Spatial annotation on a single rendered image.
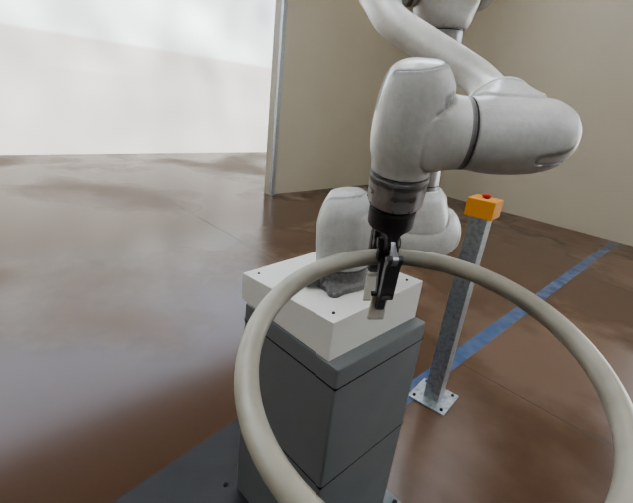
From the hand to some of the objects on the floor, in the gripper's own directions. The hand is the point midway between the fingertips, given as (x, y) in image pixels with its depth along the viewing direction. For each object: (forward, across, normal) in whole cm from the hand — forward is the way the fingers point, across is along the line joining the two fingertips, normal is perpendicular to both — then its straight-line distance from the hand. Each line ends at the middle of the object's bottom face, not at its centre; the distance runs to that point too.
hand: (375, 296), depth 76 cm
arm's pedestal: (+113, -12, -6) cm, 113 cm away
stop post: (+131, -65, +64) cm, 159 cm away
